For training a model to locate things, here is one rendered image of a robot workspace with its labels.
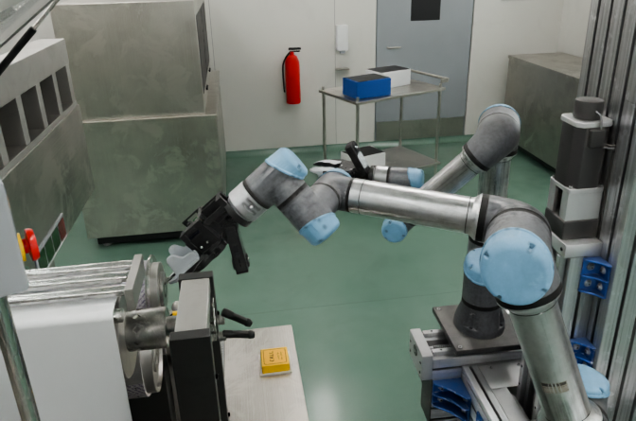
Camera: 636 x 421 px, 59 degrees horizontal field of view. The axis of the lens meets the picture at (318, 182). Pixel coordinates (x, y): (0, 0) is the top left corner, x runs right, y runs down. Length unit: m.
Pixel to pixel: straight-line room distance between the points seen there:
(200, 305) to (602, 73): 1.01
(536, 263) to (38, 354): 0.75
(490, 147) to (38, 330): 1.14
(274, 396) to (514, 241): 0.72
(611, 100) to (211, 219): 0.89
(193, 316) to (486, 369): 1.20
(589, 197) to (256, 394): 0.90
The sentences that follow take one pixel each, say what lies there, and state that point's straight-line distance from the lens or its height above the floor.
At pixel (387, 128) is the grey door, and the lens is 5.97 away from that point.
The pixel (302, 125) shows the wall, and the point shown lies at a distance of 5.77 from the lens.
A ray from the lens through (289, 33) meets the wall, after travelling 5.58.
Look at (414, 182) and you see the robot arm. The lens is 1.74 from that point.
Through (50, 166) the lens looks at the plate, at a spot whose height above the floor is 1.36.
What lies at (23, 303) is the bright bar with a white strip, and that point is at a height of 1.45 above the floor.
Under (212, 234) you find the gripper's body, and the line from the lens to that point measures 1.11.
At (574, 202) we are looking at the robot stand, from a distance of 1.39.
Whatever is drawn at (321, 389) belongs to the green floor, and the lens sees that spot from 2.79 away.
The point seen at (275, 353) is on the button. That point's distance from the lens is 1.52.
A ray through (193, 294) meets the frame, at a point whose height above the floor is 1.44.
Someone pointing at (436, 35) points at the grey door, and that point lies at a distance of 5.93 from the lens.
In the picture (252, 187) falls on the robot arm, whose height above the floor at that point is 1.46.
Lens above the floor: 1.87
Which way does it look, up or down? 22 degrees down
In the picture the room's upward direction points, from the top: 1 degrees counter-clockwise
